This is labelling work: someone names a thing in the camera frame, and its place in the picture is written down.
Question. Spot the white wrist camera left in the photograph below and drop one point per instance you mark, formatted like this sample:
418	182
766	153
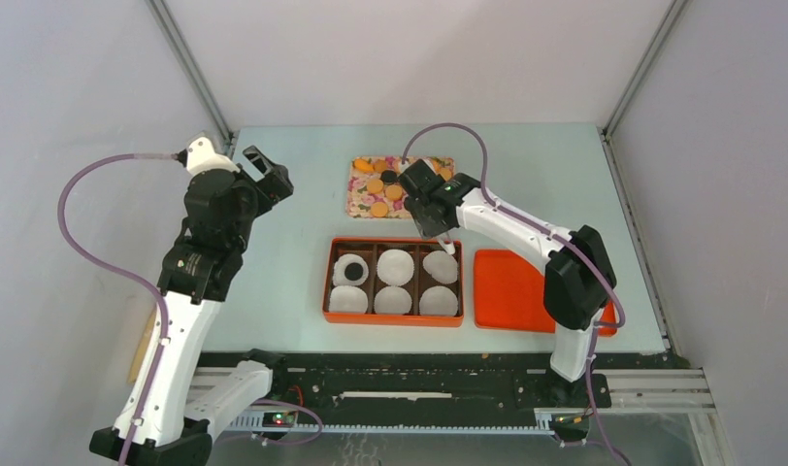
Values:
202	155

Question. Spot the floral serving tray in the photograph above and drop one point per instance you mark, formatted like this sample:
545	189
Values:
359	201

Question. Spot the orange box lid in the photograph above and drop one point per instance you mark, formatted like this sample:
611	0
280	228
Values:
508	293

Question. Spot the white paper cup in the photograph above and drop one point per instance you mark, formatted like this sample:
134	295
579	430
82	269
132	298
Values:
438	301
441	266
395	267
392	300
348	299
338	278

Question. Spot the brown round cookie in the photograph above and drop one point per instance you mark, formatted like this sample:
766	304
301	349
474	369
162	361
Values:
380	166

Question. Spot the metal tongs white handle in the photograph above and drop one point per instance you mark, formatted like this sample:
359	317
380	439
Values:
446	243

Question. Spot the orange fish cookie left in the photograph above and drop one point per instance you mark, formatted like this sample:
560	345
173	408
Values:
363	165

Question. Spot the black sandwich cookie on tray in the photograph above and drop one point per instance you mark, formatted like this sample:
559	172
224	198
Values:
388	177

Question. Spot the black sandwich cookie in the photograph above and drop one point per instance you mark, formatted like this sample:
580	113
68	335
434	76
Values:
354	272
388	177

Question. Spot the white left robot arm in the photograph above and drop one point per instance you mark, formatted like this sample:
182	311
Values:
158	425

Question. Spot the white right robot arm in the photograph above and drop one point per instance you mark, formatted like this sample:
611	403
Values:
578	278

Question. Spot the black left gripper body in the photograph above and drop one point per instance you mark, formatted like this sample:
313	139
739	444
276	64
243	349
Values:
259	196

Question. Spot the round yellow biscuit bottom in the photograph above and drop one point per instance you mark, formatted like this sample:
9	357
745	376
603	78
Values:
379	209

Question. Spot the aluminium frame post left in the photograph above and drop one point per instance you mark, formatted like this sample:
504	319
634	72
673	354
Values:
175	39

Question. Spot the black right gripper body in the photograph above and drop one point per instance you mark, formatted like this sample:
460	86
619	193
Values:
425	227

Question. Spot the aluminium frame post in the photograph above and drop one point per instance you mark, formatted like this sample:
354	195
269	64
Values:
175	39
659	39

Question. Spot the orange cookie box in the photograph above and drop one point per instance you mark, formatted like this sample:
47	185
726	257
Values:
370	249

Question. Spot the aluminium frame post right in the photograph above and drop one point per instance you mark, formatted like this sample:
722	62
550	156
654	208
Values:
659	39

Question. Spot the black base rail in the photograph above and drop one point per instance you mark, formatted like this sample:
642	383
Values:
488	393

